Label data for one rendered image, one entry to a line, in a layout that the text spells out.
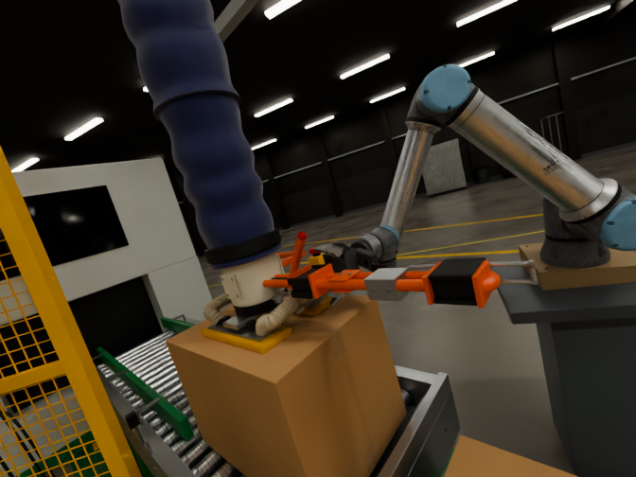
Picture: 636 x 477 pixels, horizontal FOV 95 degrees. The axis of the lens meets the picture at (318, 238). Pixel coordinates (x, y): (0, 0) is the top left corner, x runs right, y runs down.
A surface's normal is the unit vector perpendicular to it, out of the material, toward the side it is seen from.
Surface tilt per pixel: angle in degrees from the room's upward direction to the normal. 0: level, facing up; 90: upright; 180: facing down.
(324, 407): 90
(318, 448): 90
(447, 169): 90
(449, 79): 89
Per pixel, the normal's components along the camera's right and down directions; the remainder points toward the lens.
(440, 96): -0.26, 0.19
